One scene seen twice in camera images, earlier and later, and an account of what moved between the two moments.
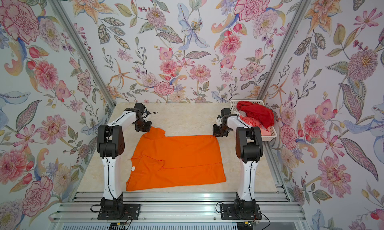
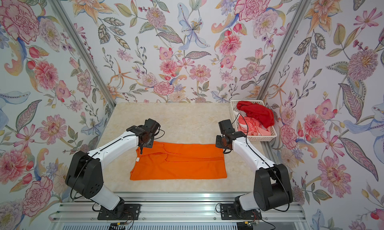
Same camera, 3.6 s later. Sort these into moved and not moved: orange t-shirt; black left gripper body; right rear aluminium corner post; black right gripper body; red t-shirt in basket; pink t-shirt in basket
Moved: orange t-shirt; black right gripper body; black left gripper body
Not moved: right rear aluminium corner post; pink t-shirt in basket; red t-shirt in basket
